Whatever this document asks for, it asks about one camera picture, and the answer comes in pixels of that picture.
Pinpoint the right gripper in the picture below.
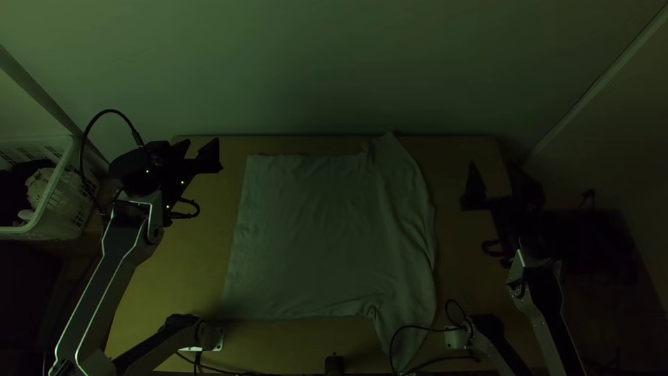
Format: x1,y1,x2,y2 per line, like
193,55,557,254
459,159,547,247

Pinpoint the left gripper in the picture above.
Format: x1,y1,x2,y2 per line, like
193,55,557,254
148,137,225,227

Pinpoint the white t-shirt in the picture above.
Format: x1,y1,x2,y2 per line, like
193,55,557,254
221,131,439,370

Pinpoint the white laundry basket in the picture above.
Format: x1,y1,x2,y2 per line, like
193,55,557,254
0,134,101,242

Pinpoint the heap of clothes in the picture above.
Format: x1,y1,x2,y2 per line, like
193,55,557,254
0,158,59,226

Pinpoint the black cable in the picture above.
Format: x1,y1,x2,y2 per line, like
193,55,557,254
167,196,202,221
78,108,146,216
479,236,516,269
388,298,474,375

